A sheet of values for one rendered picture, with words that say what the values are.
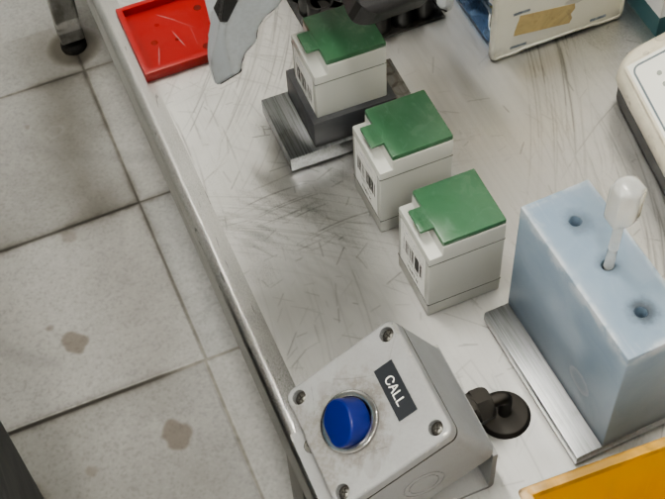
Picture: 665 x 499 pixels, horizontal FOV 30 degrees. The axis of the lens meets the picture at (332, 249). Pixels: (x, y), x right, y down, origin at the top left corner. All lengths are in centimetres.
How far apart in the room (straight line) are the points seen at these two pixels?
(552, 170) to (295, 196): 16
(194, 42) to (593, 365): 37
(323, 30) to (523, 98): 15
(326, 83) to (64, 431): 105
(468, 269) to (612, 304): 11
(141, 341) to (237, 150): 99
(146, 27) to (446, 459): 40
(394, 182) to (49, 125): 136
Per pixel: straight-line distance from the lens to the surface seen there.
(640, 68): 80
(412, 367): 60
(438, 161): 72
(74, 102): 206
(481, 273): 70
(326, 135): 77
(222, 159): 79
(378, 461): 60
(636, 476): 59
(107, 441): 170
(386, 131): 71
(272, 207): 76
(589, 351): 63
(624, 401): 64
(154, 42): 86
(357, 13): 62
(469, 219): 67
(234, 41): 71
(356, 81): 75
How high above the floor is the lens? 148
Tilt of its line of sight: 55 degrees down
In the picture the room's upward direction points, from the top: 4 degrees counter-clockwise
